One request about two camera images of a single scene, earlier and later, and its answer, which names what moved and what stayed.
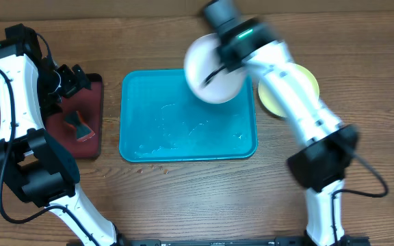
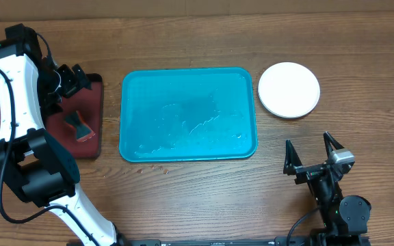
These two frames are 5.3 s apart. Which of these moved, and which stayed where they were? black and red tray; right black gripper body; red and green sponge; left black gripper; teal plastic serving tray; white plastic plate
Moved: right black gripper body; white plastic plate
Stayed: red and green sponge; left black gripper; black and red tray; teal plastic serving tray
